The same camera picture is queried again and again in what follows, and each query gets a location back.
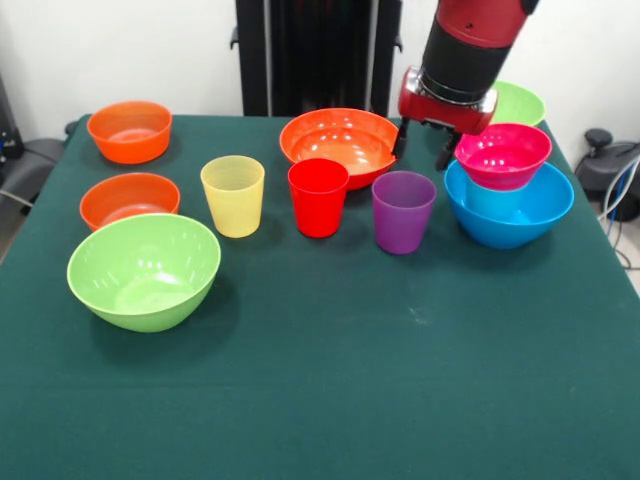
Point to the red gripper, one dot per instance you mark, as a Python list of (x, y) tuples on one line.
[(440, 112)]

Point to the purple cup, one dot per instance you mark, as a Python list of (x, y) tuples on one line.
[(402, 220)]

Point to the pink bowl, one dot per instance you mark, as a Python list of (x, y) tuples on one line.
[(502, 160)]

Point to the blue cup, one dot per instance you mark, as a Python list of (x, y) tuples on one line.
[(492, 200)]

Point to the large orange bowl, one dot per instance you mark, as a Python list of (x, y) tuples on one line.
[(335, 135)]

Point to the green bowl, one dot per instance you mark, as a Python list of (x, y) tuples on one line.
[(522, 105), (144, 280)]

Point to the red cup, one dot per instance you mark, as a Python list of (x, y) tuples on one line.
[(318, 205)]

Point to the small orange bowl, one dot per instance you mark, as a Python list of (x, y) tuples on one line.
[(115, 200), (125, 142)]

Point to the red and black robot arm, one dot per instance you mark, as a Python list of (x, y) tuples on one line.
[(470, 50)]

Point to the blue bowl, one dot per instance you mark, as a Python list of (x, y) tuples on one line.
[(505, 232)]

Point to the yellow cup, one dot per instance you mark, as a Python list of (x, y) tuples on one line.
[(232, 205)]

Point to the dark green table cloth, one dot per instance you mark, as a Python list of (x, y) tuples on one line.
[(320, 375)]

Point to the gray chair base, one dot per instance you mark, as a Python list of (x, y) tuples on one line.
[(30, 165)]

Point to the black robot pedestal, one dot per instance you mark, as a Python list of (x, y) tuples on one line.
[(320, 50)]

